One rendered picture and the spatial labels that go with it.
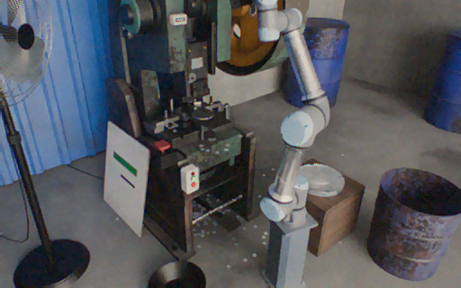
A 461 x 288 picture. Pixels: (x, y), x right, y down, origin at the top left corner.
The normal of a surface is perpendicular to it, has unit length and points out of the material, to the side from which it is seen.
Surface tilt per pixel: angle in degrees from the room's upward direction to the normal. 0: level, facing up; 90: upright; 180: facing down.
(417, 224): 92
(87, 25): 90
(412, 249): 92
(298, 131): 83
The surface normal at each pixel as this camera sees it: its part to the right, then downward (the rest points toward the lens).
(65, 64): 0.66, 0.37
